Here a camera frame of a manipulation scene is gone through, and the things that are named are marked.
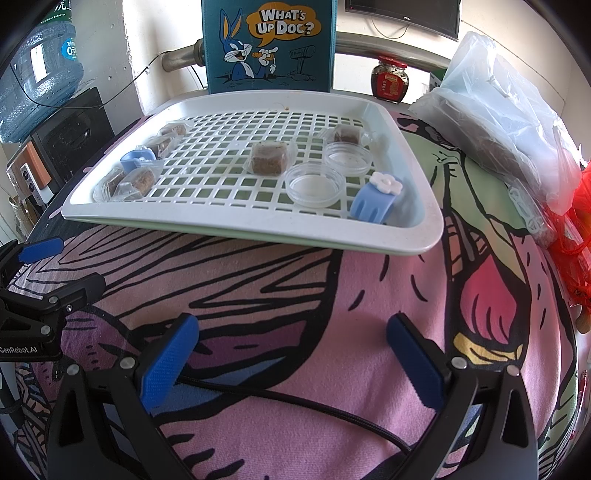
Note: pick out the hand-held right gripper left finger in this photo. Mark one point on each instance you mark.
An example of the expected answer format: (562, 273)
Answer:
(168, 364)

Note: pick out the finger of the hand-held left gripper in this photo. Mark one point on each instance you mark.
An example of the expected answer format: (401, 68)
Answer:
(78, 288)
(41, 249)

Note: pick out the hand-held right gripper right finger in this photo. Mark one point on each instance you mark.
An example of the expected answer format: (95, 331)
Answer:
(418, 364)

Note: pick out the brown candy cube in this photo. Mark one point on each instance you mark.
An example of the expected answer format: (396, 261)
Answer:
(159, 145)
(173, 129)
(138, 180)
(268, 157)
(108, 182)
(346, 134)

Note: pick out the blue flower hair clip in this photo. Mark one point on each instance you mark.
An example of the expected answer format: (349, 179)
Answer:
(136, 157)
(374, 201)

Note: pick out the clear round plastic dish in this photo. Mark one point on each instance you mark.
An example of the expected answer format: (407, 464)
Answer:
(347, 157)
(315, 184)

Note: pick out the white perforated tray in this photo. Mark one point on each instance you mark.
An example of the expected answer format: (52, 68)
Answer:
(406, 152)

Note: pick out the orange white control box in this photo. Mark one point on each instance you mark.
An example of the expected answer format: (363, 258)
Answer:
(37, 159)

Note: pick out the green tray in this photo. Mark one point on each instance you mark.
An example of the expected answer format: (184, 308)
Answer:
(323, 243)

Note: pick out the blue water bottle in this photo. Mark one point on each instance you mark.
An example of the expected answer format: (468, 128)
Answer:
(41, 78)

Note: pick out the clear plastic packet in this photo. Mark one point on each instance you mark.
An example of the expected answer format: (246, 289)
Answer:
(526, 207)

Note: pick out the red mesh bag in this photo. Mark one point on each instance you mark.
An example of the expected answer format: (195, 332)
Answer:
(572, 240)

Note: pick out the clear plastic bag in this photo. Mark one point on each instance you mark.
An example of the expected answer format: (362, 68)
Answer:
(485, 115)

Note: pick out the green packet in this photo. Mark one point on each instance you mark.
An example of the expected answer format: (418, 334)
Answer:
(436, 81)

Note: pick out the red lid sauce jar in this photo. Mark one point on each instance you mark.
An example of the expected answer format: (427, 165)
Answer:
(390, 81)

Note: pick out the blue cartoon tote bag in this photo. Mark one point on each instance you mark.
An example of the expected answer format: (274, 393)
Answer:
(314, 69)

